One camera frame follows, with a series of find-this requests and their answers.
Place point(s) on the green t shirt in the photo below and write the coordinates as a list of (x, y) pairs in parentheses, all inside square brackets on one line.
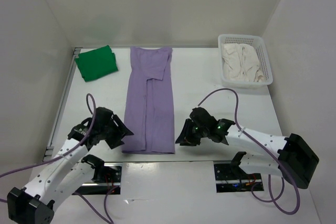
[(96, 63)]

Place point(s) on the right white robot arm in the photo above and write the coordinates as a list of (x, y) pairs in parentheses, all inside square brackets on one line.
[(289, 157)]

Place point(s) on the purple t shirt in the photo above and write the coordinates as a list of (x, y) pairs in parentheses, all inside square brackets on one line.
[(149, 108)]

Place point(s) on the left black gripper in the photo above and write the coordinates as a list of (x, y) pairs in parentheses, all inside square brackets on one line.
[(116, 141)]

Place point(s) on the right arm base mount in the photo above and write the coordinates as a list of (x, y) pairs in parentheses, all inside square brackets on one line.
[(228, 182)]

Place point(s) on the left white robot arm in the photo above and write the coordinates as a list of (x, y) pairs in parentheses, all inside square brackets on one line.
[(39, 199)]

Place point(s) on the white plastic basket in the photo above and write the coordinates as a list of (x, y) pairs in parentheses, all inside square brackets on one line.
[(260, 48)]

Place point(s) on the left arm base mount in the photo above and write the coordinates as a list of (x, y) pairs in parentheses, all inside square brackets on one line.
[(106, 179)]

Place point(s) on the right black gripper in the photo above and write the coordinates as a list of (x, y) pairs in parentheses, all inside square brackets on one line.
[(185, 138)]

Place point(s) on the white cloth in basket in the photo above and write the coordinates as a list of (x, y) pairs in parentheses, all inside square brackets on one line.
[(241, 63)]

